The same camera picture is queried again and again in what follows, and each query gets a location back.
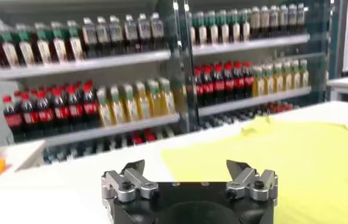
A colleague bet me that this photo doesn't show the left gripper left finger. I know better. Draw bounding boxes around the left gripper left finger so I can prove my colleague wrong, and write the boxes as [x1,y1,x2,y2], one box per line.
[100,159,159,211]

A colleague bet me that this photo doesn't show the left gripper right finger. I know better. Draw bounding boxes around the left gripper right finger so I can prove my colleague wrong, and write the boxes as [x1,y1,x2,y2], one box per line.
[225,159,280,206]

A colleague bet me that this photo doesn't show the green printed T-shirt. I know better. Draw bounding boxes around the green printed T-shirt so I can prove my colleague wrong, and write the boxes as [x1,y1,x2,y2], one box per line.
[161,114,348,224]

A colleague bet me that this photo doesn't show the yellow drink bottle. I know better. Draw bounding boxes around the yellow drink bottle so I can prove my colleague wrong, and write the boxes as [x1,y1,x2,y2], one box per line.
[299,58,310,89]
[158,77,177,116]
[96,86,114,127]
[133,81,151,121]
[262,63,275,96]
[252,65,265,97]
[121,83,139,122]
[282,60,293,92]
[145,79,165,118]
[109,85,127,125]
[290,60,301,90]
[272,62,285,94]

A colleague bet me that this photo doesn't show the red cap cola bottle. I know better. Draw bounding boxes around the red cap cola bottle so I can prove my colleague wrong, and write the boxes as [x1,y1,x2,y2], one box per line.
[212,64,226,103]
[193,67,206,107]
[203,66,215,105]
[2,95,23,141]
[82,81,100,127]
[36,91,56,135]
[232,62,245,100]
[51,88,71,132]
[19,93,40,138]
[223,63,235,102]
[66,86,86,130]
[242,61,255,99]

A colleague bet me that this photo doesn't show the drink display cabinet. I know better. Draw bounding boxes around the drink display cabinet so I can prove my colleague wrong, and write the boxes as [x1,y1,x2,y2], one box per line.
[183,0,333,128]
[0,0,190,165]

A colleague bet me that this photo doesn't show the green cap brown drink bottle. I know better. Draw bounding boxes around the green cap brown drink bottle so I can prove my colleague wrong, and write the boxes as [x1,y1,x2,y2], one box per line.
[65,20,85,61]
[0,29,19,68]
[206,10,218,45]
[194,11,208,46]
[31,23,52,65]
[15,24,35,66]
[239,8,252,42]
[217,10,230,44]
[228,9,242,43]
[188,12,197,46]
[49,21,69,63]

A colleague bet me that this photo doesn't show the blue label dark drink bottle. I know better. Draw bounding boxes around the blue label dark drink bottle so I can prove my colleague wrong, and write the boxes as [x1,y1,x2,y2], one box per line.
[136,13,153,51]
[268,4,280,37]
[94,16,112,57]
[296,2,307,34]
[81,17,99,58]
[123,14,139,53]
[108,15,125,55]
[149,12,166,50]
[278,4,290,36]
[287,3,298,35]

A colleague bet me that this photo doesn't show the beige label dark drink bottle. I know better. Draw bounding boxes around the beige label dark drink bottle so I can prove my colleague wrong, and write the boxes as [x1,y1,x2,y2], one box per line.
[259,5,271,38]
[249,6,261,40]

